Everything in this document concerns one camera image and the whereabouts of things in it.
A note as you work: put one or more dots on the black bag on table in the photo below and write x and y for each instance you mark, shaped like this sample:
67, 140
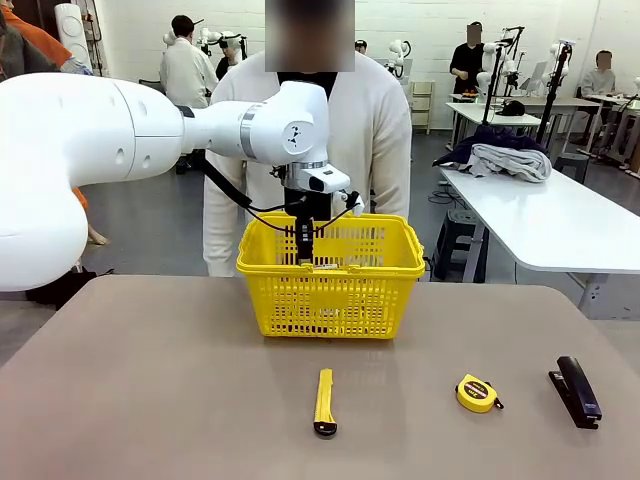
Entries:
513, 106

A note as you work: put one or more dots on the grey plastic stool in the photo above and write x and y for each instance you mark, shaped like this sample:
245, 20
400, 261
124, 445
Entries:
457, 240
572, 164

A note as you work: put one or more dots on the yellow black utility knife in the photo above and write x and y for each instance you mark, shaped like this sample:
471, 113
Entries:
325, 400

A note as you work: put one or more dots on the grey crumpled clothing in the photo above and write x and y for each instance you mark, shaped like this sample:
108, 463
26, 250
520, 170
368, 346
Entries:
510, 157

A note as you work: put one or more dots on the person in black cap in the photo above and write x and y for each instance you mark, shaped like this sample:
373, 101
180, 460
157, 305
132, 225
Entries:
227, 55

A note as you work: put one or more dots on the dark navy crumpled clothing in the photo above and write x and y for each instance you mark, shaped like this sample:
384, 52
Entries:
500, 136

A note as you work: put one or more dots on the seated person in light top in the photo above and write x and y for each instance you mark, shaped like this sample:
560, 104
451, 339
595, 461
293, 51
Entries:
600, 80

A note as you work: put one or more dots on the yellow plastic shopping basket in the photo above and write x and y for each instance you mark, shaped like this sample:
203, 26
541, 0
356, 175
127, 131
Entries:
330, 295

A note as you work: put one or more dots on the white background table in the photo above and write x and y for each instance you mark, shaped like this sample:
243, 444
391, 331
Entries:
480, 112

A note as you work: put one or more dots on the white shelf cart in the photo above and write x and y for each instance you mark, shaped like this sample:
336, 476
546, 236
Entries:
422, 105

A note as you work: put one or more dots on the person in white cardigan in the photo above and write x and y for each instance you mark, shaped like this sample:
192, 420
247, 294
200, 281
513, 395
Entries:
370, 125

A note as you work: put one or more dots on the person's left forearm white sleeve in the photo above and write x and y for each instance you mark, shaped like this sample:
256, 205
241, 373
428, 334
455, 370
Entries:
395, 192

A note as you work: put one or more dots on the yellow tape measure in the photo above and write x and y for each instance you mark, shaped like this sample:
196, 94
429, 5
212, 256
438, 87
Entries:
476, 392

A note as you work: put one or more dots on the blue patterned garment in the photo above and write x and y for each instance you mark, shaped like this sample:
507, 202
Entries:
77, 66

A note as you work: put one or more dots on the tall white cylindrical appliance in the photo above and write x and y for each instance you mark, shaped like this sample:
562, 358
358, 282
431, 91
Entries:
72, 35

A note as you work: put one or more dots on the person in black clothes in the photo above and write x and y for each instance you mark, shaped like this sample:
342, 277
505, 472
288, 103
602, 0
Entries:
465, 60

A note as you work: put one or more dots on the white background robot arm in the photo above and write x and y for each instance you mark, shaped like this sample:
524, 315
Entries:
400, 52
212, 36
487, 62

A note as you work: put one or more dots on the black tripod stand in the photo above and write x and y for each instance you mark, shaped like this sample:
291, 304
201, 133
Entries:
555, 90
495, 75

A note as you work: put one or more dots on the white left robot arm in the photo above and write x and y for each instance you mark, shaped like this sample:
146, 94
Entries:
75, 150

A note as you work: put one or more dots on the person's right forearm white sleeve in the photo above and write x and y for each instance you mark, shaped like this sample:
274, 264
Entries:
220, 225

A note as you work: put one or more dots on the person in white lab coat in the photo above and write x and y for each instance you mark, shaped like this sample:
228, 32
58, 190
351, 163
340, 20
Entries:
185, 70

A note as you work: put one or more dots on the large white table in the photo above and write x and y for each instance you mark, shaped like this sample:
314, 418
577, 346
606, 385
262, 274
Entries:
550, 220

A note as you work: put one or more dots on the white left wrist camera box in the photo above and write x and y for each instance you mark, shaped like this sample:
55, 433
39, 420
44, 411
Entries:
325, 180

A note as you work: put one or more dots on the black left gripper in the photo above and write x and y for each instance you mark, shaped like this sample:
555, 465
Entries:
307, 202

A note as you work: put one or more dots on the black stapler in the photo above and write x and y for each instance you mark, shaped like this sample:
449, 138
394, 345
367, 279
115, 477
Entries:
577, 390

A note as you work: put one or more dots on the mannequin in dark green vest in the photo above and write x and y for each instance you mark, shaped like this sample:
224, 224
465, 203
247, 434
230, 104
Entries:
20, 55

